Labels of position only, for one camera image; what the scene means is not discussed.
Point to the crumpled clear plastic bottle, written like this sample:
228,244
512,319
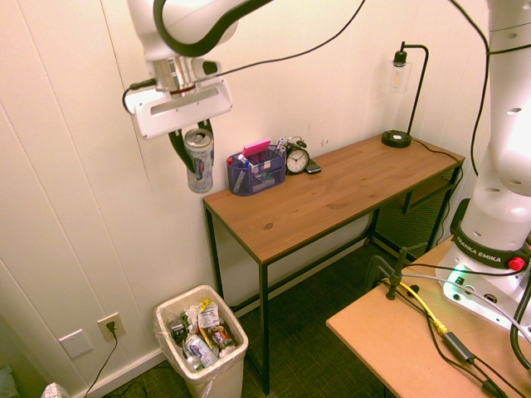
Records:
199,350

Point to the white plastic trash bin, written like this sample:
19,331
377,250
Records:
220,377

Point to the white markers with blue caps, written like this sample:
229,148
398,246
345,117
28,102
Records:
281,146

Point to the black twin-bell alarm clock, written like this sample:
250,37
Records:
297,160

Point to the wooden desk black metal frame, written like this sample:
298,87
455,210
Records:
315,203

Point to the black clamp stand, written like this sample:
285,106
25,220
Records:
396,275

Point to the pink sticky note block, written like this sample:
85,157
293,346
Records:
256,148

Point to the beige wall power outlet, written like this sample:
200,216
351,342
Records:
111,326

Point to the small black box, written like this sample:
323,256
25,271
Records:
178,331

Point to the brown chocolate bar wrapper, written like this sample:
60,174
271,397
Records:
220,336

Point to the teal fabric object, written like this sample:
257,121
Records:
6,383

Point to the white printed snack wrapper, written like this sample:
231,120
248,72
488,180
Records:
208,317

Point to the white blank wall plate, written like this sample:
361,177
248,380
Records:
76,343

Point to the black desk lamp glass shade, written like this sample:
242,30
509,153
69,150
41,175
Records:
396,139

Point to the black inline adapter box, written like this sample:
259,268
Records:
458,346

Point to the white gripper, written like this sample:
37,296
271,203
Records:
182,110

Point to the silver drink can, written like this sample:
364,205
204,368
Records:
201,174

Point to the purple mesh desk organizer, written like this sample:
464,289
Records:
257,180

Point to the red knob on robot base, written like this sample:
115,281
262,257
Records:
517,263

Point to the white patterned tissue box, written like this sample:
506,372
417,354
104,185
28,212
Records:
56,391

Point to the small black phone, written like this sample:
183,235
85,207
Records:
314,168

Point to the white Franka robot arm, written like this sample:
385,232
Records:
145,25

